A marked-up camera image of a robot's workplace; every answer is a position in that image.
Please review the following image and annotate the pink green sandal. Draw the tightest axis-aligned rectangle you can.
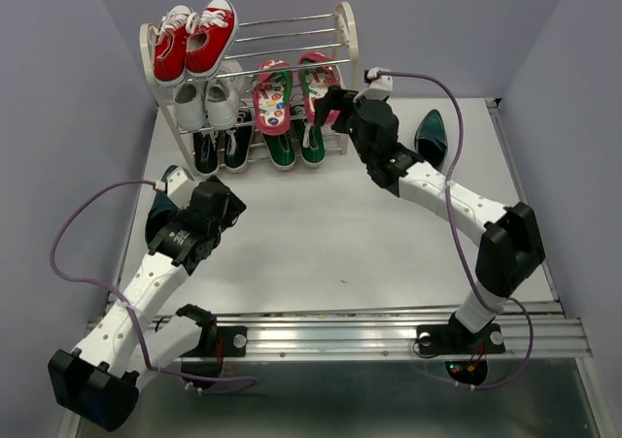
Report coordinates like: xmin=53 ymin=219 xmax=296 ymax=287
xmin=298 ymin=51 xmax=342 ymax=124
xmin=252 ymin=59 xmax=293 ymax=136

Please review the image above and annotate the dark green loafer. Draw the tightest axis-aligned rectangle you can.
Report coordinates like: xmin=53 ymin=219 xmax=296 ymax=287
xmin=145 ymin=191 xmax=178 ymax=246
xmin=413 ymin=109 xmax=448 ymax=171

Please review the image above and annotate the green canvas sneaker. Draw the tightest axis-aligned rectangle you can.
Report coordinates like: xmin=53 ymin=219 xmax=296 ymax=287
xmin=262 ymin=133 xmax=295 ymax=171
xmin=291 ymin=95 xmax=326 ymax=167

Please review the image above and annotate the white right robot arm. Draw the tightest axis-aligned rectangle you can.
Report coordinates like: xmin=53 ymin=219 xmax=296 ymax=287
xmin=313 ymin=79 xmax=545 ymax=351

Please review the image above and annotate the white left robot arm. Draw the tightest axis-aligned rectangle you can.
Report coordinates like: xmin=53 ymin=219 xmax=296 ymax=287
xmin=48 ymin=167 xmax=247 ymax=431

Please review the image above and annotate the cream metal shoe rack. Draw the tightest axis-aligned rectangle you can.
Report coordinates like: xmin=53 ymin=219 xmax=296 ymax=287
xmin=138 ymin=1 xmax=360 ymax=162

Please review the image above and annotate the black canvas sneaker left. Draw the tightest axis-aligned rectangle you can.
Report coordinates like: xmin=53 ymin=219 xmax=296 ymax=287
xmin=192 ymin=130 xmax=219 ymax=176

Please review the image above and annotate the black canvas sneaker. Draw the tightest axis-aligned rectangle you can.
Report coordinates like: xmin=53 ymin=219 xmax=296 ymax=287
xmin=192 ymin=130 xmax=219 ymax=176
xmin=224 ymin=109 xmax=254 ymax=173

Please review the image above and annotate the black canvas sneaker right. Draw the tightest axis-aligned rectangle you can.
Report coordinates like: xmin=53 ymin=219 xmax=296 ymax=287
xmin=224 ymin=109 xmax=254 ymax=173

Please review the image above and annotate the white sneaker right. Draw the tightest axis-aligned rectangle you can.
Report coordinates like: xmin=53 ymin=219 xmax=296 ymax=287
xmin=204 ymin=60 xmax=245 ymax=130

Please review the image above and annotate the white sneaker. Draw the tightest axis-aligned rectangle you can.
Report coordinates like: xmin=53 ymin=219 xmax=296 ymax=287
xmin=204 ymin=60 xmax=245 ymax=130
xmin=174 ymin=83 xmax=206 ymax=132

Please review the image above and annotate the white sneaker left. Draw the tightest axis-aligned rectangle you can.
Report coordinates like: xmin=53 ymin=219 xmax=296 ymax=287
xmin=174 ymin=83 xmax=206 ymax=132

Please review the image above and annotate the red canvas sneaker right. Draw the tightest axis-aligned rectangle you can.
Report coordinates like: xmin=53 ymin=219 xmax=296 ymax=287
xmin=186 ymin=0 xmax=239 ymax=80

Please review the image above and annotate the red canvas sneaker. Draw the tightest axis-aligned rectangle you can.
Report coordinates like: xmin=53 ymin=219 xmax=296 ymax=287
xmin=148 ymin=5 xmax=192 ymax=88
xmin=186 ymin=0 xmax=239 ymax=80

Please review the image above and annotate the red canvas sneaker left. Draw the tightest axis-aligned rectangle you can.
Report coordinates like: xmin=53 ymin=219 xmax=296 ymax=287
xmin=148 ymin=5 xmax=192 ymax=88

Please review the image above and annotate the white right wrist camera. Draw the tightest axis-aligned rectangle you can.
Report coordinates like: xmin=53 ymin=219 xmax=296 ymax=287
xmin=354 ymin=67 xmax=394 ymax=103

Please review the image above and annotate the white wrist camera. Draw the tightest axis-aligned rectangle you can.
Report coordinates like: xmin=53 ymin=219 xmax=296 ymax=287
xmin=354 ymin=67 xmax=394 ymax=103
xmin=165 ymin=166 xmax=197 ymax=210

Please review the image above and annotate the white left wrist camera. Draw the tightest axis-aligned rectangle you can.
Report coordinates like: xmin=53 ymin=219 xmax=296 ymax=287
xmin=165 ymin=166 xmax=197 ymax=210

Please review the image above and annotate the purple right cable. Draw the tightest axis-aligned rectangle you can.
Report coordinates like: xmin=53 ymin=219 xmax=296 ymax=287
xmin=378 ymin=70 xmax=536 ymax=391

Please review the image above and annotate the purple cable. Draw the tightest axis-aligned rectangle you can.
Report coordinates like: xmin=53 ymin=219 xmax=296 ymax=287
xmin=50 ymin=179 xmax=259 ymax=395
xmin=378 ymin=70 xmax=536 ymax=391

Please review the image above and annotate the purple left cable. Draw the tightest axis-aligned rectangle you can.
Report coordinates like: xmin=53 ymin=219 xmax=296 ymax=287
xmin=50 ymin=179 xmax=259 ymax=395

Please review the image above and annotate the aluminium mounting rail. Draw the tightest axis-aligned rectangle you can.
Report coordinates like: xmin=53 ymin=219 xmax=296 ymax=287
xmin=218 ymin=302 xmax=592 ymax=363

